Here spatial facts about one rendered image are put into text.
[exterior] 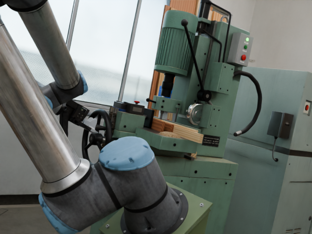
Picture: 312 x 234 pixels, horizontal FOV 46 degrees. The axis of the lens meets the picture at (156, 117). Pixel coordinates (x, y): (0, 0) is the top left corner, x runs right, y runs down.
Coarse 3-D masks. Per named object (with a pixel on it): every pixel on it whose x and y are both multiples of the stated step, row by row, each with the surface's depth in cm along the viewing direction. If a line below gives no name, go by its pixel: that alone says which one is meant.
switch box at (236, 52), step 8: (240, 32) 190; (232, 40) 194; (240, 40) 190; (248, 40) 193; (232, 48) 193; (240, 48) 191; (248, 48) 194; (232, 56) 192; (240, 56) 192; (248, 56) 195; (240, 64) 193
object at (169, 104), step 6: (156, 96) 188; (156, 102) 188; (162, 102) 186; (168, 102) 188; (174, 102) 190; (180, 102) 192; (156, 108) 187; (162, 108) 187; (168, 108) 189; (174, 108) 191
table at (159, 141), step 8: (136, 128) 178; (144, 128) 180; (120, 136) 172; (136, 136) 177; (144, 136) 171; (152, 136) 166; (160, 136) 160; (168, 136) 163; (152, 144) 165; (160, 144) 160; (168, 144) 162; (176, 144) 164; (184, 144) 167; (192, 144) 169; (192, 152) 170
